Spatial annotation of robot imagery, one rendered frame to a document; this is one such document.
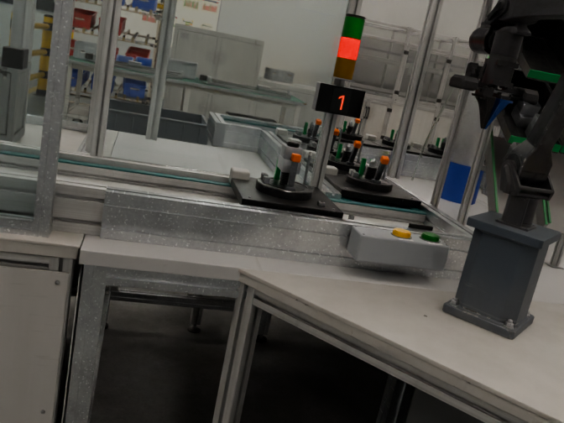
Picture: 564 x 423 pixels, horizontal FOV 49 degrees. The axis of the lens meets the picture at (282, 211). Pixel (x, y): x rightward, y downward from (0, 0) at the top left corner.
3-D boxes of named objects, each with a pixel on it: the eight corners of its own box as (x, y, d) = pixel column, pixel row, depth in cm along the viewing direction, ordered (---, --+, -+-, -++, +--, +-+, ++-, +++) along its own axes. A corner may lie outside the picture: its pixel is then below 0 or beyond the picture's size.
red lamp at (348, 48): (358, 60, 154) (362, 40, 153) (340, 56, 153) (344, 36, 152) (352, 60, 159) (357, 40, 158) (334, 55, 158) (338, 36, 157)
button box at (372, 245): (443, 272, 137) (451, 245, 135) (355, 261, 132) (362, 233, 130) (430, 260, 143) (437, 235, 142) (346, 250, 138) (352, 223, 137)
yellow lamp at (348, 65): (354, 80, 156) (358, 60, 154) (336, 76, 154) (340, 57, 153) (348, 79, 160) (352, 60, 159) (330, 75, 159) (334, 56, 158)
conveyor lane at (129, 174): (452, 271, 152) (463, 233, 150) (101, 228, 132) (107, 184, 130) (408, 234, 179) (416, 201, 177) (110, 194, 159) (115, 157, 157)
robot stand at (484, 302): (512, 341, 117) (543, 241, 112) (441, 310, 125) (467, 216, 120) (533, 322, 128) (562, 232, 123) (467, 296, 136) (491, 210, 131)
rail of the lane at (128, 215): (483, 283, 148) (495, 240, 145) (99, 237, 126) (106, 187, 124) (471, 274, 153) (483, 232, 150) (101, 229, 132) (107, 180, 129)
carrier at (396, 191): (420, 208, 174) (430, 164, 171) (340, 196, 168) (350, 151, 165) (389, 187, 197) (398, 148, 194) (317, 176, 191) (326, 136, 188)
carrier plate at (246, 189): (342, 221, 143) (344, 211, 142) (240, 206, 137) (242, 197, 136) (315, 194, 165) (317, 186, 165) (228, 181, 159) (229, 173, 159)
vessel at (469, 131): (489, 169, 242) (517, 72, 232) (457, 164, 238) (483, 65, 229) (472, 162, 255) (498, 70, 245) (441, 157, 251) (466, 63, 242)
